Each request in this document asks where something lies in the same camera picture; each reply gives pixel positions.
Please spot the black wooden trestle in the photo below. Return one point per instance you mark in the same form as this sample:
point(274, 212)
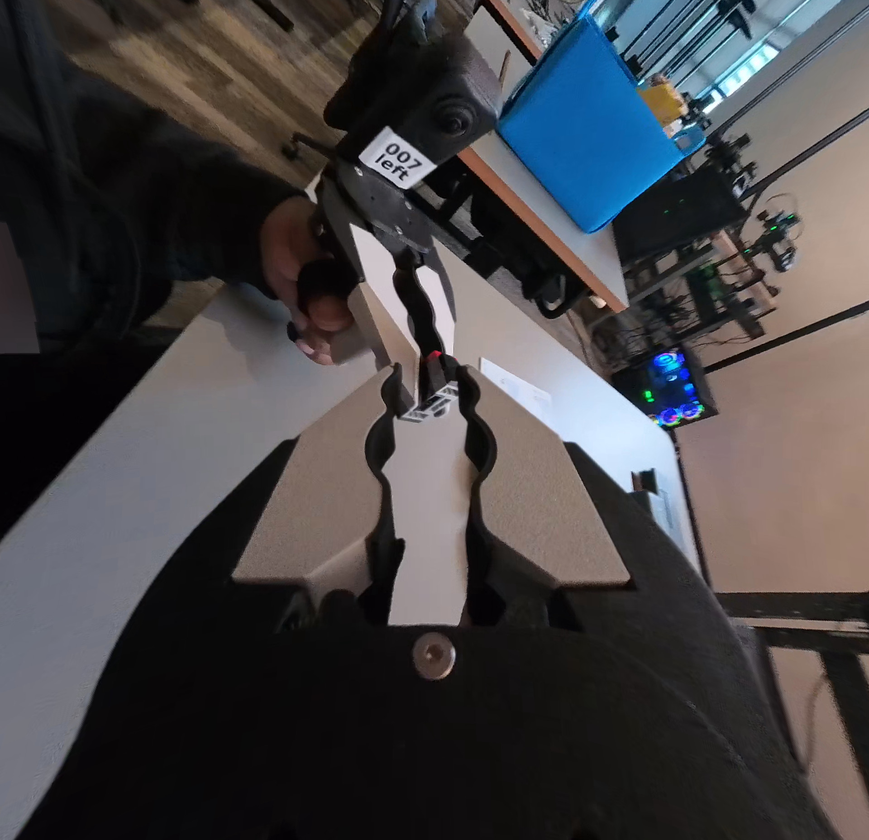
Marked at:
point(848, 690)

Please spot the yellow bag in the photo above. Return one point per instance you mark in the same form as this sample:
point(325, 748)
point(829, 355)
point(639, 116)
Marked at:
point(662, 98)

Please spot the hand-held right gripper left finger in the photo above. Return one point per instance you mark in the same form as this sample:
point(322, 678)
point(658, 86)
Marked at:
point(319, 514)

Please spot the grey table with wooden edge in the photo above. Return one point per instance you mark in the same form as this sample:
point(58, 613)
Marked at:
point(584, 256)

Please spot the person's left forearm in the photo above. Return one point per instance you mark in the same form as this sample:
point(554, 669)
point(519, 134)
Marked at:
point(136, 208)

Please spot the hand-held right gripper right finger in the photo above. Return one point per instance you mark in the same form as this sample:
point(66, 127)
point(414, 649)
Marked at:
point(543, 514)

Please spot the person's black clothing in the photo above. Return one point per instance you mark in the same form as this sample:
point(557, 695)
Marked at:
point(54, 446)

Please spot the person's left hand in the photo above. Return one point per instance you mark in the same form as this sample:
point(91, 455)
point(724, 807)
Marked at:
point(285, 256)

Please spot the desktop computer with coloured lights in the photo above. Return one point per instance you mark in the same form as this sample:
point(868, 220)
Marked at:
point(669, 385)

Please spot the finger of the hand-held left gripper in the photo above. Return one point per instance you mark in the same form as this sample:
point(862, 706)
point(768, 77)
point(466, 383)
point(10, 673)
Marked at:
point(438, 297)
point(383, 310)

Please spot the grey desk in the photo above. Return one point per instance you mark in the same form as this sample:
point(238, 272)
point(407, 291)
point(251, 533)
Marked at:
point(136, 480)

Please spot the equipment rack with green lights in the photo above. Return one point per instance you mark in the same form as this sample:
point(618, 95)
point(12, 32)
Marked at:
point(713, 283)

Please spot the blue felt storage bin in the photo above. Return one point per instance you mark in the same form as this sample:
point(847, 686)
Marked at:
point(584, 127)

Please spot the black panel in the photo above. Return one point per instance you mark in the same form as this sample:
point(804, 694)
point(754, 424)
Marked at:
point(679, 215)

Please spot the red and grey brick assembly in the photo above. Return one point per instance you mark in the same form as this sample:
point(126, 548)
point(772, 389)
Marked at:
point(434, 395)

